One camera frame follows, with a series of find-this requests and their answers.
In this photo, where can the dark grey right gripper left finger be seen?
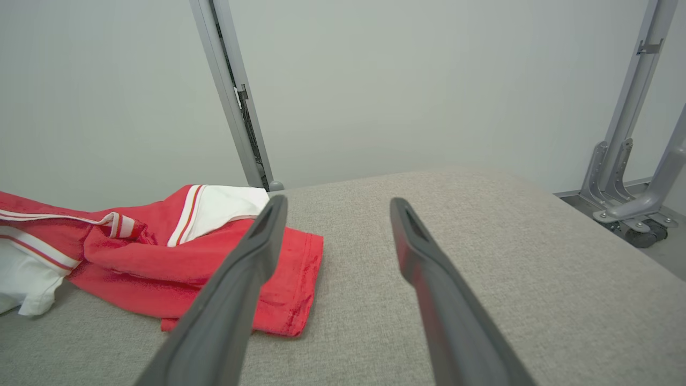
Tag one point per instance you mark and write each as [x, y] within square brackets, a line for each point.
[214, 332]

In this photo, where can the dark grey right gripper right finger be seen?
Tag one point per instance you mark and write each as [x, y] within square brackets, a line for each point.
[461, 343]

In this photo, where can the red and white sports jersey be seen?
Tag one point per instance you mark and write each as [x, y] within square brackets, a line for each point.
[134, 268]

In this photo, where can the black caster wheel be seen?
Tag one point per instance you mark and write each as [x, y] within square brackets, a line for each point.
[646, 235]

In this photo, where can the slanted grey metal leg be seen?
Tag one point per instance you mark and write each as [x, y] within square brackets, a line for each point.
[670, 166]

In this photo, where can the grey cylindrical post foot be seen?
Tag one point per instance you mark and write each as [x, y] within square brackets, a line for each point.
[276, 186]

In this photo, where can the grey metal frame post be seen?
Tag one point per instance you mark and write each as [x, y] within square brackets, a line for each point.
[225, 80]

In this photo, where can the grey metal post with bracket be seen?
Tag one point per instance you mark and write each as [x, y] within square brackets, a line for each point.
[639, 80]

